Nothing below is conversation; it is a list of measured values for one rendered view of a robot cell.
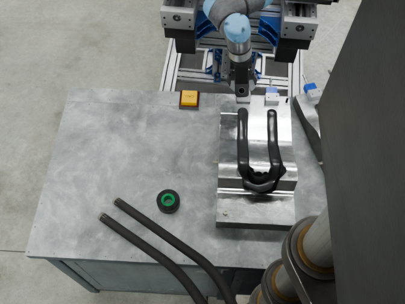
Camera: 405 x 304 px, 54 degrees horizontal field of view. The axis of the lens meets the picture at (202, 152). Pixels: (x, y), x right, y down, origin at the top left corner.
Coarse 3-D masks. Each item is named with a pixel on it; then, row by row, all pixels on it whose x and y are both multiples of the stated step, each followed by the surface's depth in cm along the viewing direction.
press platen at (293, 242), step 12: (312, 216) 61; (300, 228) 60; (288, 240) 59; (300, 240) 58; (288, 252) 58; (300, 252) 57; (288, 264) 59; (300, 264) 57; (312, 264) 56; (300, 276) 57; (312, 276) 56; (324, 276) 56; (300, 288) 57; (312, 288) 56; (324, 288) 56; (312, 300) 55; (324, 300) 55; (336, 300) 55
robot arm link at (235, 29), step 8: (232, 16) 116; (240, 16) 115; (224, 24) 116; (232, 24) 115; (240, 24) 114; (248, 24) 115; (224, 32) 119; (232, 32) 114; (240, 32) 114; (248, 32) 116; (232, 40) 117; (240, 40) 117; (248, 40) 119; (232, 48) 121; (240, 48) 120; (248, 48) 123
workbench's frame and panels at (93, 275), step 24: (72, 264) 151; (96, 264) 150; (120, 264) 147; (144, 264) 134; (96, 288) 194; (120, 288) 191; (144, 288) 188; (168, 288) 185; (216, 288) 177; (240, 288) 175
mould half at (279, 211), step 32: (224, 96) 152; (256, 96) 152; (224, 128) 146; (256, 128) 146; (288, 128) 146; (224, 160) 134; (256, 160) 134; (288, 160) 135; (224, 192) 136; (288, 192) 136; (224, 224) 133; (256, 224) 132; (288, 224) 131
